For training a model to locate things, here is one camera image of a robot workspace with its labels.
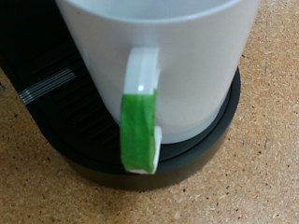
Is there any white mug green handle tag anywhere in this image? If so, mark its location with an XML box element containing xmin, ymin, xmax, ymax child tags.
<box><xmin>55</xmin><ymin>0</ymin><xmax>263</xmax><ymax>175</ymax></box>

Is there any black Keurig coffee machine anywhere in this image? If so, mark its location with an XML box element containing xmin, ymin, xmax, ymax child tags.
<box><xmin>0</xmin><ymin>0</ymin><xmax>242</xmax><ymax>191</ymax></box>

